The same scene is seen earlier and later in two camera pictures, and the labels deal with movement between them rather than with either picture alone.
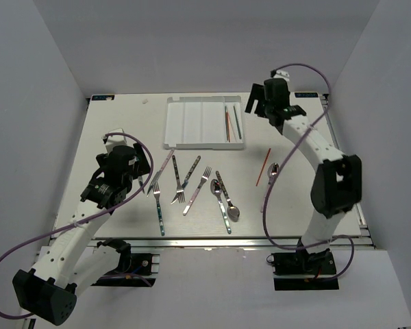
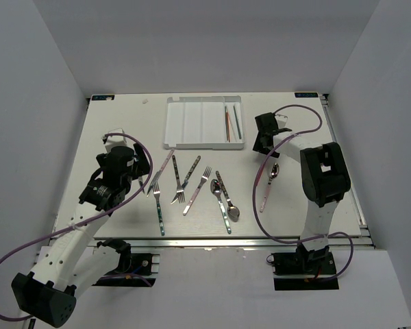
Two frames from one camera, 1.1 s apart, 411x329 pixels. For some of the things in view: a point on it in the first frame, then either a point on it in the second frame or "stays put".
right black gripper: [257, 93] → [258, 147]
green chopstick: [237, 122] stays put
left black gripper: [141, 166] stays put
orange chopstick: [228, 125] stays put
